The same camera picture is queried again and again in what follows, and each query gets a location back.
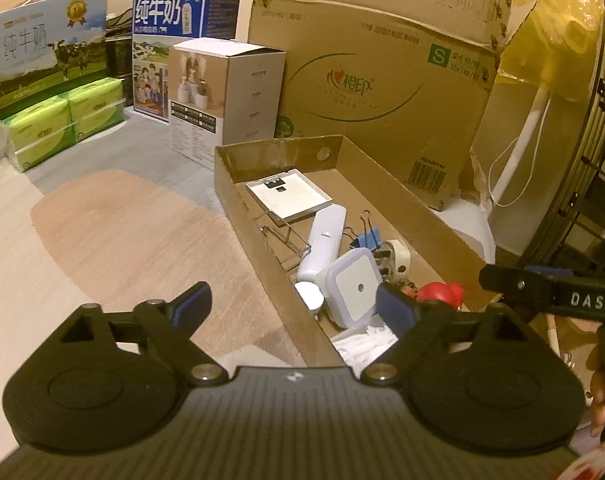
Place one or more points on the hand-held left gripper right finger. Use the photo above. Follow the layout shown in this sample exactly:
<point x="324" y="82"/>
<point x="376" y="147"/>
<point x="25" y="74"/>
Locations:
<point x="395" y="308"/>

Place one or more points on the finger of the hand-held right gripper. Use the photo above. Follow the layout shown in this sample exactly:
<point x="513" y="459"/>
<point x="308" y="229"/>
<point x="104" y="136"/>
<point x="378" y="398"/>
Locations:
<point x="550" y="271"/>
<point x="507" y="282"/>

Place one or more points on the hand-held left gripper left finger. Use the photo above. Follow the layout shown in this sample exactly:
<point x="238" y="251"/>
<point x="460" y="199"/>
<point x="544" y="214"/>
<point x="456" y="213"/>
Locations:
<point x="192" y="306"/>

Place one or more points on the red toy figurine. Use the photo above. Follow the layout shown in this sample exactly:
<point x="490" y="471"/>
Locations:
<point x="437" y="291"/>

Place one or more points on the white square night light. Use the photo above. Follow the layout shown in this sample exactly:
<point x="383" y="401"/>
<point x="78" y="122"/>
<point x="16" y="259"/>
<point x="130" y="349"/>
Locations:
<point x="355" y="285"/>

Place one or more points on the white cloth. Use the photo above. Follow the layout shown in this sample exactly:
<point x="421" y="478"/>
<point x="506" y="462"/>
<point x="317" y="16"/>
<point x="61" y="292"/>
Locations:
<point x="362" y="342"/>

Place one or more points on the white plug adapter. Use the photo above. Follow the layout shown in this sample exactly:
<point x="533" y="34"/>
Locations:
<point x="400" y="255"/>

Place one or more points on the blue binder clip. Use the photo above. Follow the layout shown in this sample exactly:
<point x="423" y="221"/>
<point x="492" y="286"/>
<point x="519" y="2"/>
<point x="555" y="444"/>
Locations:
<point x="368" y="237"/>

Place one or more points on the white round cap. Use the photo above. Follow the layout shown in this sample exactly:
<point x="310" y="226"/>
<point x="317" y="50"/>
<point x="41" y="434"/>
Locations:
<point x="310" y="296"/>

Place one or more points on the long white device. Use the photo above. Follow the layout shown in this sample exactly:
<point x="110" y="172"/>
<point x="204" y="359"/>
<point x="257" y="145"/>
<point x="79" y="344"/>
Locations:
<point x="322" y="245"/>

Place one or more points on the white square tray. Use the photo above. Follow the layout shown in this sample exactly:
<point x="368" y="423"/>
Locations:
<point x="292" y="195"/>

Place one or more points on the shallow cardboard box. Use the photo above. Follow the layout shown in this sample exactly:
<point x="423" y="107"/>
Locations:
<point x="282" y="157"/>

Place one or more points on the white fan pole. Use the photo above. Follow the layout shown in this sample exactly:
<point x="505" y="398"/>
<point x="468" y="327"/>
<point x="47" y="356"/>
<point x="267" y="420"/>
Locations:
<point x="522" y="140"/>

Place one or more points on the green tissue pack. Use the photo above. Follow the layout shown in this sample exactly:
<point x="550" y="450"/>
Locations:
<point x="95" y="92"/>
<point x="45" y="152"/>
<point x="35" y="117"/>
<point x="100" y="122"/>

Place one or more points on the white product box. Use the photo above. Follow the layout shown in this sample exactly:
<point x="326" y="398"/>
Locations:
<point x="252" y="100"/>

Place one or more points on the large cardboard box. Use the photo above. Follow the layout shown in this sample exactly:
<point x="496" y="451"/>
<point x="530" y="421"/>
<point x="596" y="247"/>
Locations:
<point x="382" y="85"/>

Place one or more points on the yellow covered standing fan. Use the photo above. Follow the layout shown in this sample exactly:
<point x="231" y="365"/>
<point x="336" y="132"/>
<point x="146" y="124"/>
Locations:
<point x="557" y="35"/>

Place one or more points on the blue milk carton box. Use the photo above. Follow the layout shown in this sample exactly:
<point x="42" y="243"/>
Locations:
<point x="157" y="15"/>

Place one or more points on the milk box with cow picture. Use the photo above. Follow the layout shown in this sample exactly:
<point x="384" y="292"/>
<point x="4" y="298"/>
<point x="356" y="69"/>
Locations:
<point x="32" y="60"/>

